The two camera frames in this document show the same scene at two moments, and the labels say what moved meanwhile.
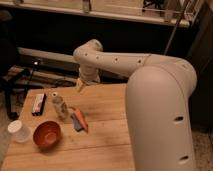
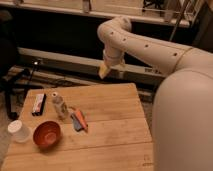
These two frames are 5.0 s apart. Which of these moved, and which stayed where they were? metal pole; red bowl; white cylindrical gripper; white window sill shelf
Moved: white cylindrical gripper
Stayed: metal pole; red bowl; white window sill shelf
